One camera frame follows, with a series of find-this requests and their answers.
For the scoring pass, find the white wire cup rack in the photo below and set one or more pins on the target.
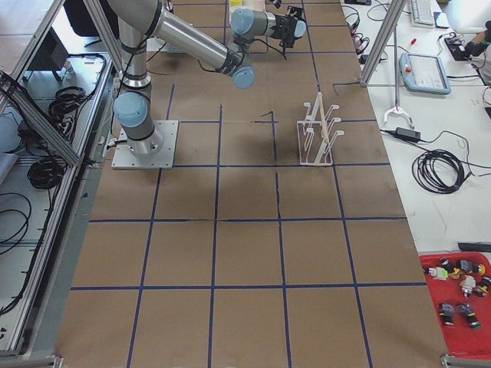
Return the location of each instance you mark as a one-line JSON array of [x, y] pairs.
[[316, 133]]

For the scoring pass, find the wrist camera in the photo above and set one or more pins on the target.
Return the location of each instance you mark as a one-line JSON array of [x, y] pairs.
[[295, 12]]

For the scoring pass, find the white keyboard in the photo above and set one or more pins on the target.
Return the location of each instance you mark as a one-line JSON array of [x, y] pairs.
[[421, 13]]

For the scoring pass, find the black power adapter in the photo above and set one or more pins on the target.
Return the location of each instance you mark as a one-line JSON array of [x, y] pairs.
[[407, 135]]

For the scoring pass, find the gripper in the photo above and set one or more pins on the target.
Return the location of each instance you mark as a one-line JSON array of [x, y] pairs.
[[284, 27]]

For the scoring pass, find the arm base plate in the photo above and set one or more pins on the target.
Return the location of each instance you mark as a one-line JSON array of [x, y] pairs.
[[156, 152]]

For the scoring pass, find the red parts tray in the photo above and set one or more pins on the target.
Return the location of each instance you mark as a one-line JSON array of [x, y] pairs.
[[459, 285]]

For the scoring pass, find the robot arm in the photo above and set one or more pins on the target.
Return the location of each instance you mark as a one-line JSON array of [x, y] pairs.
[[139, 21]]

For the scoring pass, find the aluminium frame post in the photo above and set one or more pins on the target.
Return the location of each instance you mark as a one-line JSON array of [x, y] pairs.
[[388, 25]]

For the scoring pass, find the blue teach pendant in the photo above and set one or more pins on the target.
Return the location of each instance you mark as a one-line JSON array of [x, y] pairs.
[[424, 73]]

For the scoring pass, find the green handled reacher grabber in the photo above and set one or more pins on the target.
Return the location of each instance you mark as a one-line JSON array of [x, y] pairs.
[[397, 110]]

